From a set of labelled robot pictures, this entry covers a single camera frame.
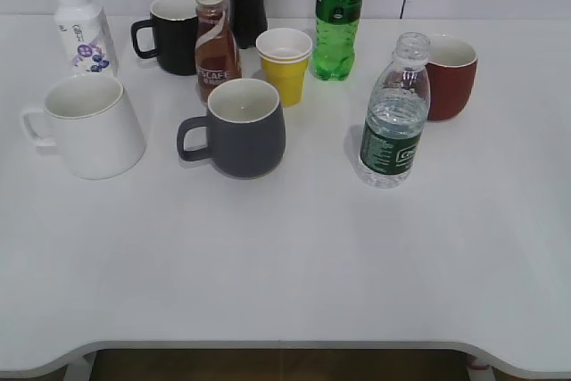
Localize red ceramic mug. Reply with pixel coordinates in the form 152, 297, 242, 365
426, 34, 478, 121

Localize black ceramic mug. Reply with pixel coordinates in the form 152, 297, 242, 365
130, 0, 198, 76

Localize white blueberry yogurt bottle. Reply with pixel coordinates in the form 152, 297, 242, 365
54, 0, 118, 76

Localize green soda bottle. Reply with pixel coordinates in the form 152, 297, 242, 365
313, 0, 362, 81

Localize brown Nescafe coffee bottle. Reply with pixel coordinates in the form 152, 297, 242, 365
194, 0, 242, 104

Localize clear water bottle green label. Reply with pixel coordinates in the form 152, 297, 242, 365
359, 32, 431, 189

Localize yellow paper cup stack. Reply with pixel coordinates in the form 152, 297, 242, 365
255, 28, 313, 107

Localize red table leg fitting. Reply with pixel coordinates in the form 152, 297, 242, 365
466, 354, 492, 371

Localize white ceramic mug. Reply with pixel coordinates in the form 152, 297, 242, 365
20, 73, 146, 180

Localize grey ceramic mug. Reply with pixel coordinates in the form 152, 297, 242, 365
176, 79, 286, 178

